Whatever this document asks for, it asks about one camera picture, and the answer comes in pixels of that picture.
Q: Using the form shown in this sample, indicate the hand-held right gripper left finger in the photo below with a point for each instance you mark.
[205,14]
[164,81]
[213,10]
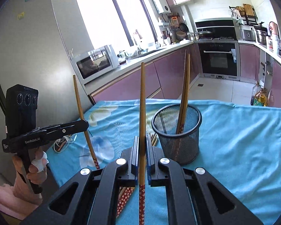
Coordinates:
[136,155]

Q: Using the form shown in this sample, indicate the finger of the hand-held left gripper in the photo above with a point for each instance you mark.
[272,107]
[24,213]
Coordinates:
[72,127]

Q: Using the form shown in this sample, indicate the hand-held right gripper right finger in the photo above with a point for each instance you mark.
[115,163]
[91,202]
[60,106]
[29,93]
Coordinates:
[149,164]

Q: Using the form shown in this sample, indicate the black mesh holder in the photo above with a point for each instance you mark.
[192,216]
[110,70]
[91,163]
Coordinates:
[189,145]

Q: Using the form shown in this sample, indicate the person's left forearm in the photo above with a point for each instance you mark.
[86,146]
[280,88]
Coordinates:
[4,199]

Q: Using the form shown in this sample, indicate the person's left hand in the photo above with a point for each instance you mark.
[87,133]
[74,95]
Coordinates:
[38,161]

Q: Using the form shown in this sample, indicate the grey refrigerator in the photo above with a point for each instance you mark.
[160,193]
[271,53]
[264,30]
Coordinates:
[37,51]

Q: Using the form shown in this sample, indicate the white microwave oven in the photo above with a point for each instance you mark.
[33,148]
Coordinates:
[96,63]

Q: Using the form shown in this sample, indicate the pink base cabinets long run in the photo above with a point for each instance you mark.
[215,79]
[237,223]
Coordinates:
[142,79]

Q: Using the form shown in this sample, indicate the blue floral tablecloth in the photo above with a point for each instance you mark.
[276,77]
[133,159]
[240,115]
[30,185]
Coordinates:
[236,145]

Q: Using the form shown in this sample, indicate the yellow fridge sticker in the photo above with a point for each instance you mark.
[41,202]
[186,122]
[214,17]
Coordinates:
[21,16]

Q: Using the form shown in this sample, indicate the kitchen window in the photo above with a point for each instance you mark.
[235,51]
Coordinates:
[96,16]

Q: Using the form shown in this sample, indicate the black built-in oven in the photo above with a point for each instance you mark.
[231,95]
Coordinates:
[217,58]

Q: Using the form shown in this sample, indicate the yellow cooking oil bottle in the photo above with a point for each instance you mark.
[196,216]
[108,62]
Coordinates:
[260,99]

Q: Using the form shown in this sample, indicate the hanging frying pan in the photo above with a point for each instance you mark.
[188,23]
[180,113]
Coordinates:
[183,27]

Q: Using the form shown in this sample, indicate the black wok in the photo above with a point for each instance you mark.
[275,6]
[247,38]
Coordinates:
[204,33]

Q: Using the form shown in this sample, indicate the black range hood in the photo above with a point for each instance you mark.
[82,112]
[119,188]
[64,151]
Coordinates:
[215,25]

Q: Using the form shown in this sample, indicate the pink base cabinets short run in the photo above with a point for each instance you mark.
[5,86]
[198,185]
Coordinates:
[279,84]

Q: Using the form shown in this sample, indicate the white water heater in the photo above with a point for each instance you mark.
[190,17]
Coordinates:
[161,2]

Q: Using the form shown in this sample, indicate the stainless steel pot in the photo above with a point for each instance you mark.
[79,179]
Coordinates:
[261,37]

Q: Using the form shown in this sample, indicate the wooden cutting board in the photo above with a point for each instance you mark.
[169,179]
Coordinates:
[247,9]

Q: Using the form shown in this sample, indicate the pink kettle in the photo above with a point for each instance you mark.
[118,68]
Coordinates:
[274,28]

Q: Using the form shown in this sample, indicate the black wall rack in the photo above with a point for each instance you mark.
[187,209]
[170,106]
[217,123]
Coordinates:
[250,20]

